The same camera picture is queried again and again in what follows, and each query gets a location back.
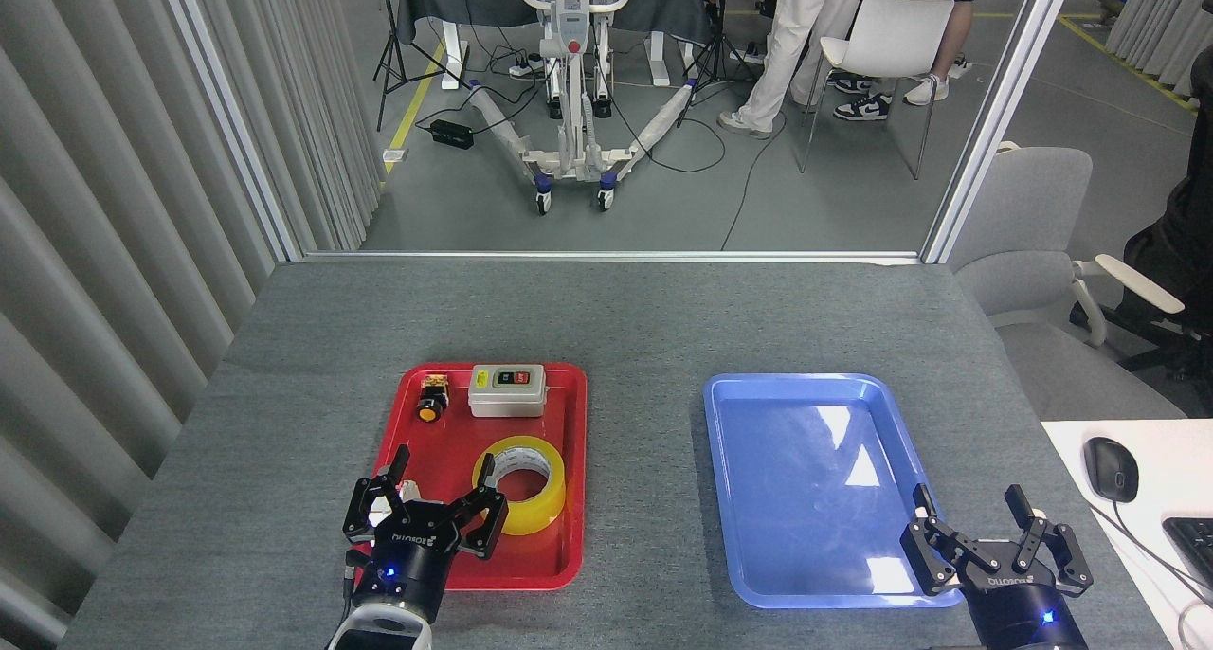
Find grey office chair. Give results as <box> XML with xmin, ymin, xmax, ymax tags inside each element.
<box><xmin>948</xmin><ymin>143</ymin><xmax>1187</xmax><ymax>422</ymax></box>

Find white wheeled stand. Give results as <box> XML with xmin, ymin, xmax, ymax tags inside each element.
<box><xmin>464</xmin><ymin>0</ymin><xmax>702</xmax><ymax>217</ymax></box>

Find black computer mouse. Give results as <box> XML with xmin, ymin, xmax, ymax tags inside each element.
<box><xmin>1083</xmin><ymin>437</ymin><xmax>1140</xmax><ymax>504</ymax></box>

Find white circuit breaker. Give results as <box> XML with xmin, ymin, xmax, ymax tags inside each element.
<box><xmin>368</xmin><ymin>479</ymin><xmax>424</xmax><ymax>530</ymax></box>

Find white plastic chair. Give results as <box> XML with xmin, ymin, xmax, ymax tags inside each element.
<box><xmin>799</xmin><ymin>0</ymin><xmax>955</xmax><ymax>181</ymax></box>

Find person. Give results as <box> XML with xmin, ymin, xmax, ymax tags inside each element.
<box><xmin>827</xmin><ymin>70</ymin><xmax>894</xmax><ymax>122</ymax></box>
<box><xmin>1121</xmin><ymin>172</ymin><xmax>1213</xmax><ymax>300</ymax></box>
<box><xmin>903</xmin><ymin>0</ymin><xmax>991</xmax><ymax>107</ymax></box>
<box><xmin>717</xmin><ymin>0</ymin><xmax>868</xmax><ymax>140</ymax></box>

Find silver frame post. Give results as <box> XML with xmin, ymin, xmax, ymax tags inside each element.
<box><xmin>156</xmin><ymin>0</ymin><xmax>304</xmax><ymax>262</ymax></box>
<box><xmin>921</xmin><ymin>0</ymin><xmax>1081</xmax><ymax>264</ymax></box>

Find yellow tape roll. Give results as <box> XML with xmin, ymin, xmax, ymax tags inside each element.
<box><xmin>472</xmin><ymin>436</ymin><xmax>567</xmax><ymax>537</ymax></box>

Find grey switch box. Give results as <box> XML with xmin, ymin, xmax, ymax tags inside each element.
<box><xmin>467</xmin><ymin>364</ymin><xmax>549</xmax><ymax>418</ymax></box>

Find blue plastic tray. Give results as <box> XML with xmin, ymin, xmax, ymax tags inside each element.
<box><xmin>703</xmin><ymin>373</ymin><xmax>968</xmax><ymax>609</ymax></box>

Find black floor cable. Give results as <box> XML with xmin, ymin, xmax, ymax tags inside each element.
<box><xmin>720</xmin><ymin>110</ymin><xmax>788</xmax><ymax>251</ymax></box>

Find black keyboard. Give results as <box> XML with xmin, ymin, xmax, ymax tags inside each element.
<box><xmin>1163</xmin><ymin>517</ymin><xmax>1213</xmax><ymax>589</ymax></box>

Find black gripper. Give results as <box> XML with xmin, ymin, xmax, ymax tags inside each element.
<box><xmin>900</xmin><ymin>484</ymin><xmax>1094</xmax><ymax>650</ymax></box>
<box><xmin>343</xmin><ymin>444</ymin><xmax>509</xmax><ymax>624</ymax></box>

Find grey pleated curtain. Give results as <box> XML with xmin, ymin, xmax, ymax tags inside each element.
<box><xmin>1106</xmin><ymin>0</ymin><xmax>1213</xmax><ymax>97</ymax></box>
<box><xmin>0</xmin><ymin>0</ymin><xmax>385</xmax><ymax>650</ymax></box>

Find silver frame rail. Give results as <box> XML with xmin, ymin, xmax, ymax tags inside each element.
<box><xmin>301</xmin><ymin>249</ymin><xmax>925</xmax><ymax>264</ymax></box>

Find white desk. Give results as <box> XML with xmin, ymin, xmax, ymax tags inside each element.
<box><xmin>1041</xmin><ymin>419</ymin><xmax>1213</xmax><ymax>650</ymax></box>

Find yellow push button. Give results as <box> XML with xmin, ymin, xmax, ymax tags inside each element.
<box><xmin>417</xmin><ymin>373</ymin><xmax>451</xmax><ymax>423</ymax></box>

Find red plastic tray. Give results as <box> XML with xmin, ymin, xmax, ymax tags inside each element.
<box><xmin>365</xmin><ymin>363</ymin><xmax>588</xmax><ymax>592</ymax></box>

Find black chair base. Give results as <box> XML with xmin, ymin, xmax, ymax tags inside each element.
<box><xmin>1071</xmin><ymin>295</ymin><xmax>1213</xmax><ymax>414</ymax></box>

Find black tripod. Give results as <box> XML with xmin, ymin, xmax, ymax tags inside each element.
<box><xmin>372</xmin><ymin>0</ymin><xmax>475</xmax><ymax>132</ymax></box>
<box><xmin>678</xmin><ymin>0</ymin><xmax>759</xmax><ymax>127</ymax></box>

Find black mouse cable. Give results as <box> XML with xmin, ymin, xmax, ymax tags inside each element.
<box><xmin>1090</xmin><ymin>498</ymin><xmax>1213</xmax><ymax>602</ymax></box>

